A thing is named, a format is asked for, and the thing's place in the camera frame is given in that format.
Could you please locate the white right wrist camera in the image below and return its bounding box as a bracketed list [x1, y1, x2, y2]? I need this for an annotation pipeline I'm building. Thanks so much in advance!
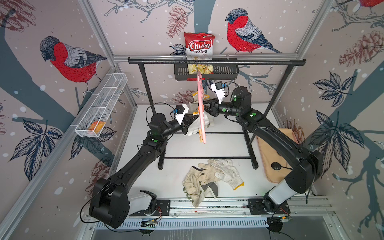
[210, 81, 226, 104]

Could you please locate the black garment rack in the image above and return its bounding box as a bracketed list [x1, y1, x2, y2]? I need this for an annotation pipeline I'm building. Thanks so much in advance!
[127, 57, 307, 171]

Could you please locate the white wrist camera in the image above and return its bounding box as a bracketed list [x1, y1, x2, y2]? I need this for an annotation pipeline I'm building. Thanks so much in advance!
[173, 104, 189, 126]
[210, 81, 226, 104]

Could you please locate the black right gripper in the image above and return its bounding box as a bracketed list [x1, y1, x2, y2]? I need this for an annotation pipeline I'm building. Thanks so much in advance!
[198, 98, 242, 120]

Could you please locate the orange snack packet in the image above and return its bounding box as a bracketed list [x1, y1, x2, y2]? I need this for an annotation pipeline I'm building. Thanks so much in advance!
[87, 121, 106, 134]

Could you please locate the beige glove middle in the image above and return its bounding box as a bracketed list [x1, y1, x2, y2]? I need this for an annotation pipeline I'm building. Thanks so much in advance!
[182, 166, 219, 208]

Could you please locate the knit glove yellow cuff bottom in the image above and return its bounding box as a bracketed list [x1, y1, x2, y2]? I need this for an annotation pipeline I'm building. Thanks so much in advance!
[198, 159, 244, 191]

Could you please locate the red cassava chips bag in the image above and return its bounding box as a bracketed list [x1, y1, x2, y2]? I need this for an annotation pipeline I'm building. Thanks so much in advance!
[184, 33, 215, 61]

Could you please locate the dark metal spoon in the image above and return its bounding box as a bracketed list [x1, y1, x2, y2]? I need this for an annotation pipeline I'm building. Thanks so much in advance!
[271, 162, 292, 171]

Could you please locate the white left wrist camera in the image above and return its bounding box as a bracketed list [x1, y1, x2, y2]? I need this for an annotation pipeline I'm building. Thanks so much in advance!
[173, 104, 189, 126]

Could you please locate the beige cloth mat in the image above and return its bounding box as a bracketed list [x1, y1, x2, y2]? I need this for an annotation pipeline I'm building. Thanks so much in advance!
[257, 137, 291, 184]

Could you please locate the white glove yellow cuff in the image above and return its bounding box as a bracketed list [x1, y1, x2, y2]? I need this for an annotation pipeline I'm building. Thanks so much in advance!
[187, 102, 201, 136]

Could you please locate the pink clip hanger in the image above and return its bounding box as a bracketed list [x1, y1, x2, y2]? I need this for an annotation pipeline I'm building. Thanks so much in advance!
[197, 70, 207, 144]

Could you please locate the black wall basket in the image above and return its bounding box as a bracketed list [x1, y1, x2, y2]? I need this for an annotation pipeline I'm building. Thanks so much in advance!
[174, 64, 239, 81]

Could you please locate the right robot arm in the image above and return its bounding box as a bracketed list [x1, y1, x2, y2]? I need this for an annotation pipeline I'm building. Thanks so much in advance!
[203, 87, 324, 213]

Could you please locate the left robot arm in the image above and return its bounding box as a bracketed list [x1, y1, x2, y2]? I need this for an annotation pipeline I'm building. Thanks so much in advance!
[89, 113, 198, 229]

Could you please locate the white wire mesh shelf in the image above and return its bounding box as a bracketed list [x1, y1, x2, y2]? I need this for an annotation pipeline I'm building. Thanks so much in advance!
[75, 73, 128, 138]

